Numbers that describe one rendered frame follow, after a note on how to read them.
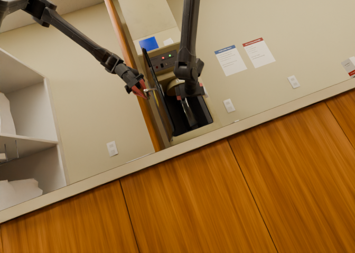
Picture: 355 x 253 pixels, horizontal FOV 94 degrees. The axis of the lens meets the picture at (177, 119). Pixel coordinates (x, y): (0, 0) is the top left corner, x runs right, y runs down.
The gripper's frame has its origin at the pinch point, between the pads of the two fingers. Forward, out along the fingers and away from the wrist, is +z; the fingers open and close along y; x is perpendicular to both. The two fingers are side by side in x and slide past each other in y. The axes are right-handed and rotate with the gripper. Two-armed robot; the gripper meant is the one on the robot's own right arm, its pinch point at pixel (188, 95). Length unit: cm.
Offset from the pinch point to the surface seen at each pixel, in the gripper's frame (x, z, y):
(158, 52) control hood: -29.6, -0.8, 12.0
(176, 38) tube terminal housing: -44.8, 9.9, -1.5
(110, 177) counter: 33, -21, 37
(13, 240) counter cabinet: 48, -18, 75
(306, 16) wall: -80, 54, -138
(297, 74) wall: -22, 53, -107
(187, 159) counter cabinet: 32.5, -17.5, 8.3
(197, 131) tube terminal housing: 18.6, 9.6, -1.4
